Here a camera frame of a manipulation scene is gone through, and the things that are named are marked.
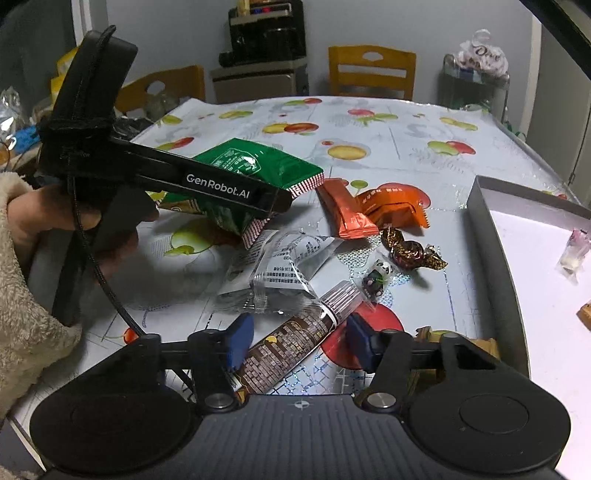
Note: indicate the brown gold foil candy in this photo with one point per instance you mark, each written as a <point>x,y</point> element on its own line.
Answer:
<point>392,237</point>
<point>413,256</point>

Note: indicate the wooden chair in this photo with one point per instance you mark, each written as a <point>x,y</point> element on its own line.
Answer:
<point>369,71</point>
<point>157,90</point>

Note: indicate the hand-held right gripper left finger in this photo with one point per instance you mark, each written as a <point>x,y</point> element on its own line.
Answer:
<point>240,341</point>

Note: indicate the black plastic bag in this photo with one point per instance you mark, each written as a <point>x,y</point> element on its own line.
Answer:
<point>131,127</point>

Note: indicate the yellow bag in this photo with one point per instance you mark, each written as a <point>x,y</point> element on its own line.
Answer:
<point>64,69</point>

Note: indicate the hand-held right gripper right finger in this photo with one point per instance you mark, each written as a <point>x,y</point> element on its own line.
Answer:
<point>362,344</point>

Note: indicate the clear printed snack packet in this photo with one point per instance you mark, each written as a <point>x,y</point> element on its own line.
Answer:
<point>281,263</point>

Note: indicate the beige brown snack packet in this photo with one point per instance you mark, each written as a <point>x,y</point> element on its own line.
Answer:
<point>480,344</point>

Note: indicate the black coffee machine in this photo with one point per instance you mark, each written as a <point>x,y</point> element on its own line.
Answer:
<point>268,34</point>

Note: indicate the white plastic bag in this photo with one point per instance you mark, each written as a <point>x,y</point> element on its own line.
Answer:
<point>482,53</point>

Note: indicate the person's left hand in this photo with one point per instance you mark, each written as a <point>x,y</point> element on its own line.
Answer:
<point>41,217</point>

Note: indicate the green snack packet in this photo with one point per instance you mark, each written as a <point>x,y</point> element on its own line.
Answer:
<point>258,161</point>

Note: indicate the brown chocolate tube packet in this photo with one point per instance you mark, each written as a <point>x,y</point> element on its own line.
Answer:
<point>295,332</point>

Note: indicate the silver foil bag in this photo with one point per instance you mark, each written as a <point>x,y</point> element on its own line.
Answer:
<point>11,110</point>

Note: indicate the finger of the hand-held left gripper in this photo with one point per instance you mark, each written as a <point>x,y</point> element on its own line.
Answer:
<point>276,201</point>

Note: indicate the small panda candy packet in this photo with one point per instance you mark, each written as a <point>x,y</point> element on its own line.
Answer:
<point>376,279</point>

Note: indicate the white cardboard box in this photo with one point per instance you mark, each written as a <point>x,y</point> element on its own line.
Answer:
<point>531,258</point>

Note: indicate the person's left forearm beige sleeve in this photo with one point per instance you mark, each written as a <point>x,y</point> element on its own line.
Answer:
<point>27,314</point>

